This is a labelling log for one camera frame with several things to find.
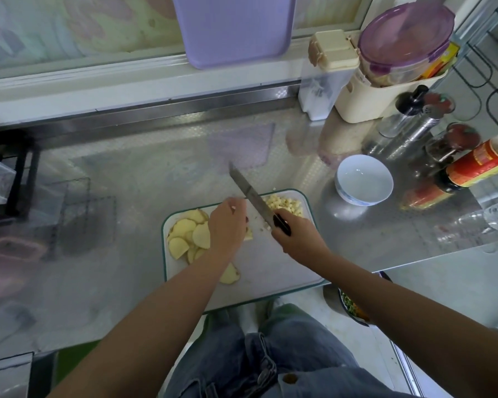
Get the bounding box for person's right hand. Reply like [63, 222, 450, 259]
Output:
[271, 208, 331, 270]

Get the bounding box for person's left hand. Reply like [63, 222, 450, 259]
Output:
[206, 197, 250, 264]

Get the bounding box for pile of yellow potato slices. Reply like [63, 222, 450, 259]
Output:
[167, 208, 242, 286]

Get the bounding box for pile of diced potato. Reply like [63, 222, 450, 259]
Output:
[261, 195, 305, 233]

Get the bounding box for steel cleaver knife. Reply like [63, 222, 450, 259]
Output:
[228, 162, 292, 238]

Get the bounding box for white bowl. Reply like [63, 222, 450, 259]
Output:
[335, 154, 395, 207]

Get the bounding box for person's left forearm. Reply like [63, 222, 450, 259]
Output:
[45, 248, 234, 398]

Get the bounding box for person's right forearm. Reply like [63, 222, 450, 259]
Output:
[315, 251, 498, 398]

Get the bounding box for person's white left shoe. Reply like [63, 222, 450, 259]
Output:
[206, 306, 232, 327]

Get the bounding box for metal bowl with scraps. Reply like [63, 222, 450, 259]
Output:
[337, 271, 393, 327]

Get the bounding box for person's blue jeans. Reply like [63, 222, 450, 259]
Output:
[162, 302, 416, 398]

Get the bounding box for white cutting board green rim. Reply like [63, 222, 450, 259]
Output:
[162, 188, 326, 314]

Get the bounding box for cream plastic canister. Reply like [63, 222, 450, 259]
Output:
[334, 66, 441, 124]

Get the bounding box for clear container cream lid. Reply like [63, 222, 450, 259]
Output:
[298, 29, 360, 122]

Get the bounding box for glass bottle black cap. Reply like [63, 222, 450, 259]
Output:
[377, 84, 429, 139]

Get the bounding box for clear plastic bottle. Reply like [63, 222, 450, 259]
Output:
[435, 195, 498, 252]

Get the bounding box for glass jar red lid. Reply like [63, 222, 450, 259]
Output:
[425, 122, 483, 166]

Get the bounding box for sauce bottle red label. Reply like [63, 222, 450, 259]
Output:
[432, 134, 498, 196]

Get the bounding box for green mat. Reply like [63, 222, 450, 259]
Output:
[54, 339, 101, 385]

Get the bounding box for purple plastic cutting board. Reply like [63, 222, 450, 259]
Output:
[171, 0, 298, 70]

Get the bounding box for black metal rack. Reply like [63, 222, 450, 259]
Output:
[0, 132, 38, 222]

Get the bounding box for purple lid food container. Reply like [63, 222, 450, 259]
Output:
[357, 2, 459, 88]

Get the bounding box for steel bin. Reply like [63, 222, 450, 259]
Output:
[0, 352, 34, 398]

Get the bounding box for wire dish rack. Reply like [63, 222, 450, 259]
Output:
[456, 12, 498, 133]

